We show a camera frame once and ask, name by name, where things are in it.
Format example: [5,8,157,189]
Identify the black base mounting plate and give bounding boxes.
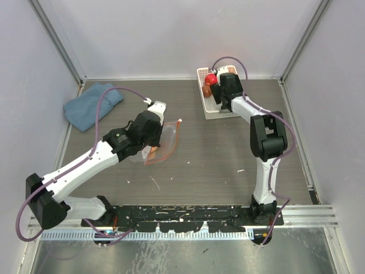
[91,205,275,233]

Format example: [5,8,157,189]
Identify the left aluminium corner post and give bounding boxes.
[28,1,87,85]

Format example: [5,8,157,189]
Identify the red toy apple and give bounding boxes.
[204,73,218,86]

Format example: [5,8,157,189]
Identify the blue slotted cable duct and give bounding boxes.
[40,229,254,241]

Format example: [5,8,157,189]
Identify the aluminium corner post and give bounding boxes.
[28,1,87,85]
[279,0,332,84]

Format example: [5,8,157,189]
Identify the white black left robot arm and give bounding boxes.
[26,110,164,229]

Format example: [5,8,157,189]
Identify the right aluminium corner post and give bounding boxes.
[279,0,332,84]

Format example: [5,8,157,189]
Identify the clear zip bag orange zipper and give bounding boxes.
[127,119,183,165]

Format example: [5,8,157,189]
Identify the pink toy peach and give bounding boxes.
[148,147,159,160]

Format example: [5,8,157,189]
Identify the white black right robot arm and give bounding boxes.
[210,72,288,225]

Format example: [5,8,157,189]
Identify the brown toy kiwi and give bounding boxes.
[201,85,212,98]

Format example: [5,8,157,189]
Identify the blue folded cloth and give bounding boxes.
[63,83,124,132]

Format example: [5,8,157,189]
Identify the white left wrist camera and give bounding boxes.
[143,98,167,125]

